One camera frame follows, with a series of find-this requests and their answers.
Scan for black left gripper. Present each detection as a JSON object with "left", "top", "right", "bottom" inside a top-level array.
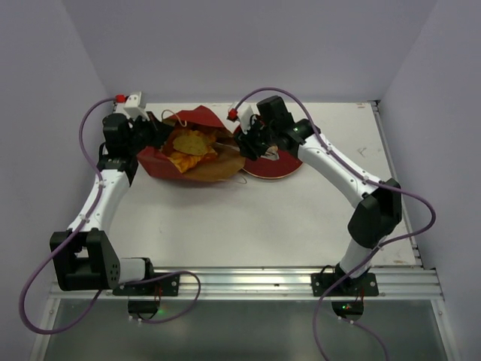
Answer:
[{"left": 126, "top": 111, "right": 174, "bottom": 154}]

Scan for round seeded bread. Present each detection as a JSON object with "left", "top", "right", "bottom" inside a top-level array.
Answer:
[{"left": 173, "top": 131, "right": 208, "bottom": 156}]

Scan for red paper bag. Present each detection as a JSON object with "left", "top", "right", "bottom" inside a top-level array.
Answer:
[{"left": 138, "top": 105, "right": 246, "bottom": 182}]

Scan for long twisted glazed bread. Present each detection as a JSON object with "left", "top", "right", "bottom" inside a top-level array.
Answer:
[{"left": 162, "top": 129, "right": 217, "bottom": 173}]

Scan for metal tongs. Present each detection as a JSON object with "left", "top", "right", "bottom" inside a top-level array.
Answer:
[{"left": 260, "top": 145, "right": 280, "bottom": 161}]

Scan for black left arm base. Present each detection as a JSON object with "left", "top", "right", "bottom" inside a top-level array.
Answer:
[{"left": 112, "top": 273, "right": 180, "bottom": 320}]

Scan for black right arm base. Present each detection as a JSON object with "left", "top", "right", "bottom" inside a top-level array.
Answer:
[{"left": 310, "top": 265, "right": 380, "bottom": 321}]

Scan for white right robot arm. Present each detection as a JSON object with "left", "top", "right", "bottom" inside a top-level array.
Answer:
[{"left": 228, "top": 96, "right": 402, "bottom": 296}]

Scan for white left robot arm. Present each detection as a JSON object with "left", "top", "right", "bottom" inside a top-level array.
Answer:
[{"left": 50, "top": 111, "right": 173, "bottom": 296}]

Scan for round red tray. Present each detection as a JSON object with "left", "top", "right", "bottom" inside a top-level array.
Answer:
[{"left": 242, "top": 135, "right": 302, "bottom": 180}]

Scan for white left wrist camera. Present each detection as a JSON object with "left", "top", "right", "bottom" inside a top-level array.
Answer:
[{"left": 114, "top": 92, "right": 148, "bottom": 120}]

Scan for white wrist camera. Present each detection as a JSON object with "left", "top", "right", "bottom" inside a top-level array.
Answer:
[
  {"left": 227, "top": 103, "right": 254, "bottom": 134},
  {"left": 114, "top": 92, "right": 148, "bottom": 120}
]

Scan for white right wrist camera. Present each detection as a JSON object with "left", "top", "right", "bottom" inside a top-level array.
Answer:
[{"left": 227, "top": 103, "right": 254, "bottom": 134}]

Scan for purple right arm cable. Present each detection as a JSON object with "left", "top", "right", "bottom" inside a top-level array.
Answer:
[{"left": 231, "top": 86, "right": 437, "bottom": 361}]

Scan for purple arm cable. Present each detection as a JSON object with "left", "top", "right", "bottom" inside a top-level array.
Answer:
[
  {"left": 20, "top": 96, "right": 202, "bottom": 335},
  {"left": 231, "top": 86, "right": 437, "bottom": 361}
]

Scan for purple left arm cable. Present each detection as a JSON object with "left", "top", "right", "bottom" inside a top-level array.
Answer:
[{"left": 20, "top": 96, "right": 202, "bottom": 335}]

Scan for aluminium front rail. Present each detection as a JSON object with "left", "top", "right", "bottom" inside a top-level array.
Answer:
[{"left": 48, "top": 266, "right": 440, "bottom": 301}]

